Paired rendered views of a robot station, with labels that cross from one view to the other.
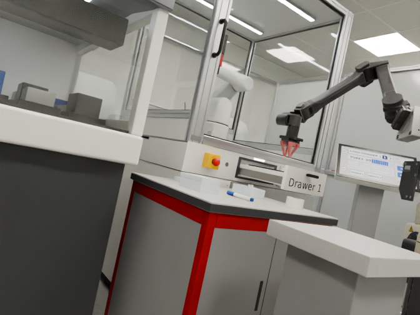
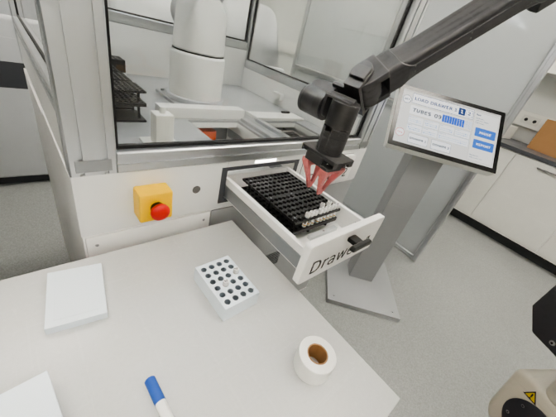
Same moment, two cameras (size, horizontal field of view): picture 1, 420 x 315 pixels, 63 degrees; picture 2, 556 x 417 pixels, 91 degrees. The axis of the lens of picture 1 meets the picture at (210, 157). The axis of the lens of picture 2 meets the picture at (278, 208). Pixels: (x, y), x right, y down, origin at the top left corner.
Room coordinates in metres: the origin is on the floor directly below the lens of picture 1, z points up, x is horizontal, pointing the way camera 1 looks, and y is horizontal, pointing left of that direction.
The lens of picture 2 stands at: (1.13, -0.17, 1.25)
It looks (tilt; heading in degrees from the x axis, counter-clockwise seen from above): 31 degrees down; 347
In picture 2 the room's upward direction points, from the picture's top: 16 degrees clockwise
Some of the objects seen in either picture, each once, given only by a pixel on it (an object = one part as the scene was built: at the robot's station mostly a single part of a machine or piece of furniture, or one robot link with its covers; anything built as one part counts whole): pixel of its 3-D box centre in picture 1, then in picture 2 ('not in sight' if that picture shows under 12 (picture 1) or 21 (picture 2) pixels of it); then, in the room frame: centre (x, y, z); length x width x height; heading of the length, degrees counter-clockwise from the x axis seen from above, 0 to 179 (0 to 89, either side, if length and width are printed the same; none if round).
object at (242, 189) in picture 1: (248, 190); (225, 285); (1.54, -0.20, 0.78); 0.12 x 0.08 x 0.04; 37
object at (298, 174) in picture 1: (304, 181); (342, 245); (1.61, -0.46, 0.87); 0.29 x 0.02 x 0.11; 126
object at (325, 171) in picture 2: (289, 147); (321, 173); (1.67, -0.37, 1.02); 0.07 x 0.07 x 0.09; 36
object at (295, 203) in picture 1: (294, 202); (313, 359); (1.39, -0.37, 0.78); 0.07 x 0.07 x 0.04
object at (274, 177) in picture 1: (272, 176); (285, 202); (1.78, -0.34, 0.86); 0.40 x 0.26 x 0.06; 36
